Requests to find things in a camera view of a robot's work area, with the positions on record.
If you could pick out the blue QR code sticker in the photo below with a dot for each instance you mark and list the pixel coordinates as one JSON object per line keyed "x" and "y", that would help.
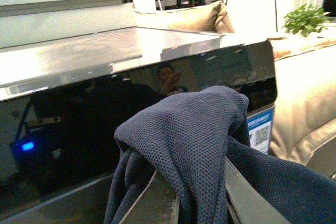
{"x": 260, "y": 128}

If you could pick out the orange throw pillow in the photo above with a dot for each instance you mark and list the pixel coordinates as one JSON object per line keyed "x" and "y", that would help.
{"x": 285, "y": 48}

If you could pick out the dark blue knit garment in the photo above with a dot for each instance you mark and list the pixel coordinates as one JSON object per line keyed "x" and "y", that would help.
{"x": 187, "y": 138}

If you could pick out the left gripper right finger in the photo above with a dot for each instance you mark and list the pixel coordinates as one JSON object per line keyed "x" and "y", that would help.
{"x": 244, "y": 203}

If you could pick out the beige leather sofa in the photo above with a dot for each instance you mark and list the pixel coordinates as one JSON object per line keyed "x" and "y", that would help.
{"x": 303, "y": 129}

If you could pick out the grey front-load washing machine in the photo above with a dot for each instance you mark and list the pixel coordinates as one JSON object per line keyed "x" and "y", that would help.
{"x": 62, "y": 100}

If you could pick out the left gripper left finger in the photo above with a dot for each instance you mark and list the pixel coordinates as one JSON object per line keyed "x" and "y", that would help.
{"x": 157, "y": 204}

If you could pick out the green potted plant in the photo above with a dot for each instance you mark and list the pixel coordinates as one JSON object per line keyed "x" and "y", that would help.
{"x": 306, "y": 20}

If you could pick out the tan sofa back cushion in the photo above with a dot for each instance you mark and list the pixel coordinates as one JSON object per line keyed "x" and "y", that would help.
{"x": 213, "y": 18}

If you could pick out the white cabinet beside washer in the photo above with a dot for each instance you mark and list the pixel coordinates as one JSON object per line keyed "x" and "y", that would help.
{"x": 30, "y": 21}

